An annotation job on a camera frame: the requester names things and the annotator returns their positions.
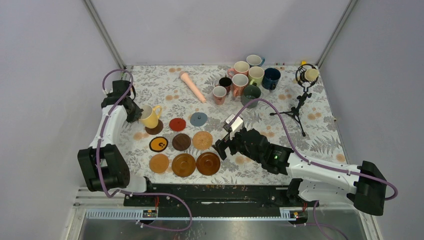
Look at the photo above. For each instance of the black mug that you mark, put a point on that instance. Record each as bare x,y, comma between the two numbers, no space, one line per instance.
225,82

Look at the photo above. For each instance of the brown ceramic saucer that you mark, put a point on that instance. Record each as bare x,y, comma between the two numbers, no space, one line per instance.
183,165
208,163

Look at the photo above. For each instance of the yellow mug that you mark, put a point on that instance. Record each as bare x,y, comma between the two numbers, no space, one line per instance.
150,116

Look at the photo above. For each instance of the small pink patterned mug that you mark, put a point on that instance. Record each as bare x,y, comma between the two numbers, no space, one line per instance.
219,95

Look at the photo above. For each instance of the light green mug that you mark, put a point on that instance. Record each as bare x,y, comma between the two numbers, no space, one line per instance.
256,75

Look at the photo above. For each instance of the blue-grey smiley coaster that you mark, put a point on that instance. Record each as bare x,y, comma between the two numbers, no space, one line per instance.
198,119

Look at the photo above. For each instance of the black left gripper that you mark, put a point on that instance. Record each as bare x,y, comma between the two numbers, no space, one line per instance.
136,115

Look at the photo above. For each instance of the pink mug back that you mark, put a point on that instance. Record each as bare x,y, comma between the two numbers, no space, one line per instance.
240,67

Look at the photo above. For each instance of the orange black smiley coaster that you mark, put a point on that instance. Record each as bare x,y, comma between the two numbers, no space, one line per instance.
158,144

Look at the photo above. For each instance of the red smiley coaster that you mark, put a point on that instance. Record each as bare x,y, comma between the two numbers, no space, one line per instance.
177,124

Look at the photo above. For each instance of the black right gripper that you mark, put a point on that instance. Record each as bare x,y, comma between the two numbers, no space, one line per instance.
221,145

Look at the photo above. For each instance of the dark walnut coaster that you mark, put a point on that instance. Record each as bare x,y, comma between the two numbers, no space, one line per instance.
156,130
181,142

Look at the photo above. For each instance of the aluminium frame rail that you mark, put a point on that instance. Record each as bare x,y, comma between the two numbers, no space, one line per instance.
92,11

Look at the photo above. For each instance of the light brown round coaster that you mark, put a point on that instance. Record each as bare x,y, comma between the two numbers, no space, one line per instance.
159,163

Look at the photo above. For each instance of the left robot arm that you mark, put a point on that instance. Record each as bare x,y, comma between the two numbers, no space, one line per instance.
115,172

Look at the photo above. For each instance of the floral tablecloth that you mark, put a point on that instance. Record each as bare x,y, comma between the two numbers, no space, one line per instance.
160,85

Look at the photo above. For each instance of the dark green mug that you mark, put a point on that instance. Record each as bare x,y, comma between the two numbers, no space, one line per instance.
250,92

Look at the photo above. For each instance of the navy blue mug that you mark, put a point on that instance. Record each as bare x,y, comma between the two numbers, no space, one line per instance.
271,78

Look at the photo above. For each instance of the woven rattan coaster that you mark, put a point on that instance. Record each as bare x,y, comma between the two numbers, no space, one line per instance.
202,140

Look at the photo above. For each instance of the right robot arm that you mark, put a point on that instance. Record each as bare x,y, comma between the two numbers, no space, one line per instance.
360,185

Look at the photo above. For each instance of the pink silicone microphone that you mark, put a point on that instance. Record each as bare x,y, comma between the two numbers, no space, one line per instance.
187,80

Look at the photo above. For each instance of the cream microphone in shockmount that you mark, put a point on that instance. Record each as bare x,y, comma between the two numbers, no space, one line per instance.
306,75

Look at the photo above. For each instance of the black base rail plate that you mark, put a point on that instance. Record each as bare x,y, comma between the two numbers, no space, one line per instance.
216,201

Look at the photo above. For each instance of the white blue-handled mug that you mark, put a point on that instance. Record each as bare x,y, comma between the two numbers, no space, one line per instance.
255,60

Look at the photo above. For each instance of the pink mug centre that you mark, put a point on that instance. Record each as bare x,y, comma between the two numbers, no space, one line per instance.
239,82

